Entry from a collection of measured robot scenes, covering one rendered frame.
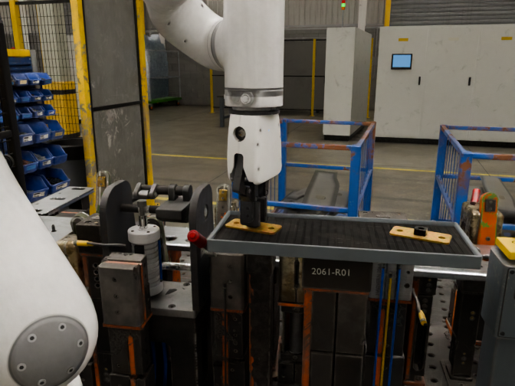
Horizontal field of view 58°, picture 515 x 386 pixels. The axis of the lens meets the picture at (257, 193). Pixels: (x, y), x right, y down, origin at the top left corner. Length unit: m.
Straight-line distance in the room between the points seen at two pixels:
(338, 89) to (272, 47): 8.12
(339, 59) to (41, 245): 8.39
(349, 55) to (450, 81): 1.77
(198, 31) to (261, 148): 0.20
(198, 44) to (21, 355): 0.47
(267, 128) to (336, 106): 8.13
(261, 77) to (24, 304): 0.39
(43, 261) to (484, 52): 8.56
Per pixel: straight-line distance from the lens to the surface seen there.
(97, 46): 4.03
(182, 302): 0.92
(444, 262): 0.66
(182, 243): 1.10
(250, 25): 0.64
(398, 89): 8.73
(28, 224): 0.49
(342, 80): 8.75
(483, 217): 1.23
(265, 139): 0.66
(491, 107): 8.89
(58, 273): 0.49
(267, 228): 0.71
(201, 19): 0.72
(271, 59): 0.65
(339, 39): 8.77
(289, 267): 0.88
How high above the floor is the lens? 1.41
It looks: 16 degrees down
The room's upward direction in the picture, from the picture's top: straight up
